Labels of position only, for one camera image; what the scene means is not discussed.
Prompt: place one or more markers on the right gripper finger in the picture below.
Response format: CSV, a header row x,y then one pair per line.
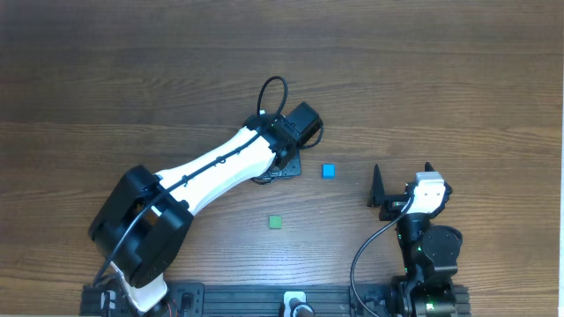
x,y
377,189
428,167

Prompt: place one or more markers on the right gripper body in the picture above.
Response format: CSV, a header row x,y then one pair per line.
x,y
390,207

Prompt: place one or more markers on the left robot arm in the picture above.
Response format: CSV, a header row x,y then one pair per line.
x,y
220,169

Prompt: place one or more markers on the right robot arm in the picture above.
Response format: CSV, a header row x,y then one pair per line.
x,y
436,251

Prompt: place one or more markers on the blue cube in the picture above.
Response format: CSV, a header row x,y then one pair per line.
x,y
328,170

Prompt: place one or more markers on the green cube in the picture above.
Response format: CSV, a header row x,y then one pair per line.
x,y
275,222

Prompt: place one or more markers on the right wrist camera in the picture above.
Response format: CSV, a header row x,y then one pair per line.
x,y
427,191

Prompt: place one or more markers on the mounting rail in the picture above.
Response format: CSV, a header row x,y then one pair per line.
x,y
247,301

